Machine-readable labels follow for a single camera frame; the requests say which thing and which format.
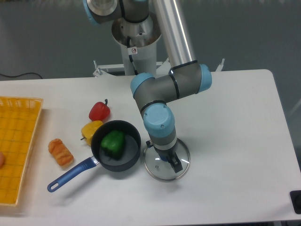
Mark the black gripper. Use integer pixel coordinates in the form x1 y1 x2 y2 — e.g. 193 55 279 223
145 140 183 173

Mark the glass pot lid blue knob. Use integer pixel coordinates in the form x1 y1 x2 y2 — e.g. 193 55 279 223
143 138 190 182

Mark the green bell pepper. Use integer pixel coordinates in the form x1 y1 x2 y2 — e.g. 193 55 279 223
101 130 125 160

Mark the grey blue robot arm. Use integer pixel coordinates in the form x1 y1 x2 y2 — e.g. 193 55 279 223
83 0 212 172

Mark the red bell pepper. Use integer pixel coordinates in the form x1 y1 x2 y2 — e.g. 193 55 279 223
88 99 111 121

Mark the yellow bell pepper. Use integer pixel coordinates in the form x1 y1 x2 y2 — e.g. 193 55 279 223
81 121 103 146

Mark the orange bread loaf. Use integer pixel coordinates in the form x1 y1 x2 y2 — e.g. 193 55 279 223
48 138 74 168

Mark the black device at table edge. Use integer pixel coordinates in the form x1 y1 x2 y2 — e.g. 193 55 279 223
290 190 301 214

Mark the yellow woven basket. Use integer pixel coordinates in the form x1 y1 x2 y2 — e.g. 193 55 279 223
0 96 43 206

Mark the dark pot blue handle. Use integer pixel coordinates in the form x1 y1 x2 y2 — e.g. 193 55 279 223
47 120 141 192

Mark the white right frame bracket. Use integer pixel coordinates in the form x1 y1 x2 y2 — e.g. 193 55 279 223
215 58 225 72

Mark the white frame bracket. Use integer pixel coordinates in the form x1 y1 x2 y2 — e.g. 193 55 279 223
215 58 225 72
93 60 103 77

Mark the white left frame bracket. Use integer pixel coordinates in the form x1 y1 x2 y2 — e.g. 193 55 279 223
93 60 103 77

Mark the black floor cable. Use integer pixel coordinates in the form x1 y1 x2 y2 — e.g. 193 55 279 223
0 72 43 79

